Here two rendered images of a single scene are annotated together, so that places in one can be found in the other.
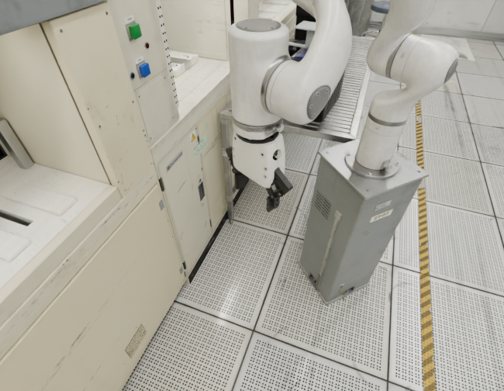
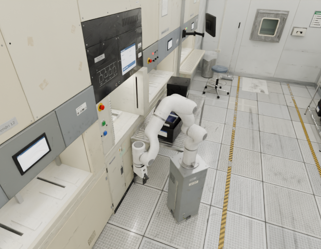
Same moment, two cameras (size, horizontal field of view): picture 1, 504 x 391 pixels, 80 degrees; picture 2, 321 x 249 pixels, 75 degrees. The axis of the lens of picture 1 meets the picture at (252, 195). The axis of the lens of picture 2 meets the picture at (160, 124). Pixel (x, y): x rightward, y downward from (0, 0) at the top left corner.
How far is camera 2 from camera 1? 0.92 m
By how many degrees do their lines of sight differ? 10
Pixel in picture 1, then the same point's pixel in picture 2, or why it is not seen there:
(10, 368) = (59, 236)
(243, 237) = (140, 191)
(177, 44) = (113, 105)
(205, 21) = (126, 99)
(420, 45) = (194, 129)
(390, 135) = (191, 153)
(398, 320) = (210, 230)
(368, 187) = (185, 172)
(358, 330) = (191, 235)
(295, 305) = (163, 224)
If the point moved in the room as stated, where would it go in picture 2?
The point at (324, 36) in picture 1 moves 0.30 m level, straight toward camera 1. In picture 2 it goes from (151, 150) to (136, 190)
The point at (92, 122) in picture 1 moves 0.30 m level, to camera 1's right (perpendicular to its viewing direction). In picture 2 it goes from (89, 154) to (129, 154)
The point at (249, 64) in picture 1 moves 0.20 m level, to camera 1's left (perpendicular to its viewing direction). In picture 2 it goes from (136, 153) to (103, 153)
